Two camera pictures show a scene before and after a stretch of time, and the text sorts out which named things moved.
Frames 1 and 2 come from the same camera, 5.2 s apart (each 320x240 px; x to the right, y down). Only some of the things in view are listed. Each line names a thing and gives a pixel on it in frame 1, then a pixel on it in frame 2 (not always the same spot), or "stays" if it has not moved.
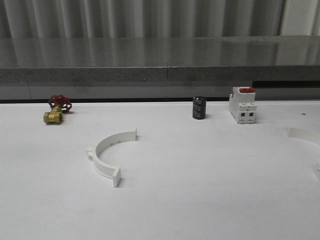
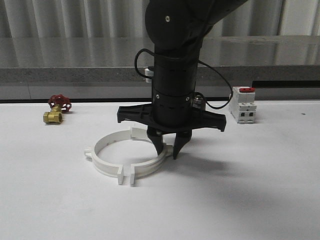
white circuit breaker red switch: x=242 y=104 stays
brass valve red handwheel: x=59 y=103 stays
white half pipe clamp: x=312 y=136 -> x=141 y=133
